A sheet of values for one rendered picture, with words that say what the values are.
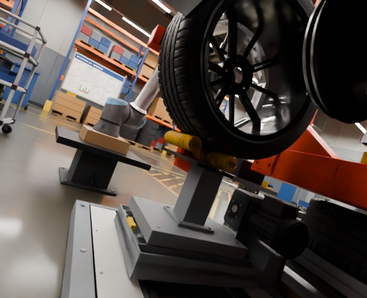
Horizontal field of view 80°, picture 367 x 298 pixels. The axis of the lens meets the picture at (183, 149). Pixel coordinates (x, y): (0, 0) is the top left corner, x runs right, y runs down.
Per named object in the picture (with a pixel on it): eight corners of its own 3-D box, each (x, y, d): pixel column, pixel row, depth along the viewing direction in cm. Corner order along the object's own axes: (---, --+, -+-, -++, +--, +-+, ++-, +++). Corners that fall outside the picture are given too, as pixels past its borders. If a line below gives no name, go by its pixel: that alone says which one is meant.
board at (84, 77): (46, 117, 553) (75, 45, 556) (46, 116, 596) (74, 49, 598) (104, 138, 634) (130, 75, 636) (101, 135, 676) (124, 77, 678)
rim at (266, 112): (174, 82, 64) (257, -52, 68) (151, 89, 85) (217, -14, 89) (274, 164, 85) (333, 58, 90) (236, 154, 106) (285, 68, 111)
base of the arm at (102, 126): (88, 127, 163) (93, 114, 163) (111, 134, 177) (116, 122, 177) (98, 132, 150) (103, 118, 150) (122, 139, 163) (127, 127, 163)
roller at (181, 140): (188, 150, 73) (194, 133, 74) (160, 139, 100) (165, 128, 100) (202, 155, 76) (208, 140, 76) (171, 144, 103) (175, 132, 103)
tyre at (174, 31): (137, 87, 60) (255, -95, 66) (123, 94, 81) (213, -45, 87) (276, 190, 88) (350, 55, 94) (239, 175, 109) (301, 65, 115)
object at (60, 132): (42, 160, 172) (56, 125, 172) (114, 179, 204) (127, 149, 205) (38, 185, 121) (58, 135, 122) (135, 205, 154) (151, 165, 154)
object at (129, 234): (128, 282, 61) (141, 249, 61) (112, 223, 93) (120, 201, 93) (254, 291, 82) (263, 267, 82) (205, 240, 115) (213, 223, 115)
